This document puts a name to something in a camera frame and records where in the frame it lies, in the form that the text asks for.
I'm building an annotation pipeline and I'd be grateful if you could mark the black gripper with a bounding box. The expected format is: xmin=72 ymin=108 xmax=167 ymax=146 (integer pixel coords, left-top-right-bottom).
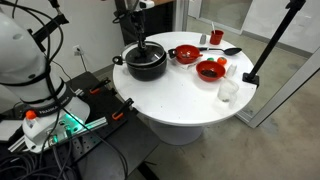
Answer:
xmin=131 ymin=11 xmax=146 ymax=49

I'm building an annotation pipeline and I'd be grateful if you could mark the glass lid with black knob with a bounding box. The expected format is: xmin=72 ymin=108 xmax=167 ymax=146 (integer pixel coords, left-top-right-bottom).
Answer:
xmin=121 ymin=41 xmax=166 ymax=67

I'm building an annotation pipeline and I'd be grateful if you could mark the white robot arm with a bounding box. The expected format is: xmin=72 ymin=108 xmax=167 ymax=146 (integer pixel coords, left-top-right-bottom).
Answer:
xmin=0 ymin=13 xmax=90 ymax=153

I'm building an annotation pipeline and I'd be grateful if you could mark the black cooking pot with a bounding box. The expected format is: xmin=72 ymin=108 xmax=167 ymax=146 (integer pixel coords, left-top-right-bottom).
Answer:
xmin=112 ymin=41 xmax=168 ymax=81

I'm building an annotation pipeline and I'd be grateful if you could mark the red bowl near pot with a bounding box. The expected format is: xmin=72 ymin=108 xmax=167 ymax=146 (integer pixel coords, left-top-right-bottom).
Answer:
xmin=175 ymin=45 xmax=202 ymax=64

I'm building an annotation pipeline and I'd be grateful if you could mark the small grey shaker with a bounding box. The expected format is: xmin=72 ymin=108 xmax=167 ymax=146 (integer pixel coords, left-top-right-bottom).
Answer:
xmin=199 ymin=34 xmax=207 ymax=45

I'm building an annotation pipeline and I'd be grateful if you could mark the black clamp orange tip front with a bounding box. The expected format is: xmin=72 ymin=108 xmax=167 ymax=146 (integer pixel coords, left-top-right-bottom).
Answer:
xmin=112 ymin=98 xmax=134 ymax=121

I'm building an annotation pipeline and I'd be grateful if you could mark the black clamp orange tip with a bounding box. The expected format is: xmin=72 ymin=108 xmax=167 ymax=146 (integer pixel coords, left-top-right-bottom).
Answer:
xmin=89 ymin=78 xmax=111 ymax=94
xmin=112 ymin=98 xmax=134 ymax=121

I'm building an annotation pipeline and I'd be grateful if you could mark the black clamp orange tip rear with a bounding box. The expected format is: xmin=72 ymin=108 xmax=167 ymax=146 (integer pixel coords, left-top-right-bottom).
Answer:
xmin=89 ymin=78 xmax=111 ymax=94

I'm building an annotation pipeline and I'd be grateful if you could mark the red cup with straw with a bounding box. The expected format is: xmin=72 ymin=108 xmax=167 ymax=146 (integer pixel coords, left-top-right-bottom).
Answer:
xmin=210 ymin=23 xmax=224 ymax=45

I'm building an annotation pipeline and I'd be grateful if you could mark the red bowl with dark contents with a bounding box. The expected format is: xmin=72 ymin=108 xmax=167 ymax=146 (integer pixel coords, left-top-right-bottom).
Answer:
xmin=196 ymin=60 xmax=226 ymax=82

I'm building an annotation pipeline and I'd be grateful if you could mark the round white table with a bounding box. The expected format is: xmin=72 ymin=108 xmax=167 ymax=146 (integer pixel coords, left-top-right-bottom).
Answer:
xmin=112 ymin=31 xmax=258 ymax=146

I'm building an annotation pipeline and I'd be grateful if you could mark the orange and green small toy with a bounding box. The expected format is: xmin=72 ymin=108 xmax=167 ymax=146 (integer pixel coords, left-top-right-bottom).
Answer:
xmin=207 ymin=57 xmax=227 ymax=66

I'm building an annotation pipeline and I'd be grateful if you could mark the black serving spoon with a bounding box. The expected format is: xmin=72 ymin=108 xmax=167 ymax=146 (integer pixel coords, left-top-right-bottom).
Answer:
xmin=198 ymin=47 xmax=242 ymax=56

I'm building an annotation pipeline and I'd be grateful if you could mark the small white bottle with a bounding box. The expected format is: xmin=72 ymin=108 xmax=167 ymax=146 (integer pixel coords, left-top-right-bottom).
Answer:
xmin=226 ymin=64 xmax=237 ymax=77

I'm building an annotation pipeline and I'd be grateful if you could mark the clear plastic measuring cup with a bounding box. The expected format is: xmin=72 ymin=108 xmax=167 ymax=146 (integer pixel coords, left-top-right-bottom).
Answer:
xmin=217 ymin=79 xmax=239 ymax=102

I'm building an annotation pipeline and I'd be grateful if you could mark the white wall power outlet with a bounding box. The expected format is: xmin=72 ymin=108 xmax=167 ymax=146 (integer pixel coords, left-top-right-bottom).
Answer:
xmin=73 ymin=45 xmax=82 ymax=56

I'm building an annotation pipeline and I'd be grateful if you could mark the silver aluminium rail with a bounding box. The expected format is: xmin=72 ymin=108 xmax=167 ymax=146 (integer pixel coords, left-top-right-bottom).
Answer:
xmin=8 ymin=117 xmax=108 ymax=152

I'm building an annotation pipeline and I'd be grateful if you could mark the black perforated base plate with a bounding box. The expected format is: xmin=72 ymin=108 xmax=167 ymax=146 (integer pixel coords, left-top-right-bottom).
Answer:
xmin=68 ymin=72 xmax=160 ymax=180

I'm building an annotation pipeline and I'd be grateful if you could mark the black camera stand pole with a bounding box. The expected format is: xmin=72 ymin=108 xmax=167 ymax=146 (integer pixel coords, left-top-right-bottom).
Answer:
xmin=242 ymin=0 xmax=306 ymax=86

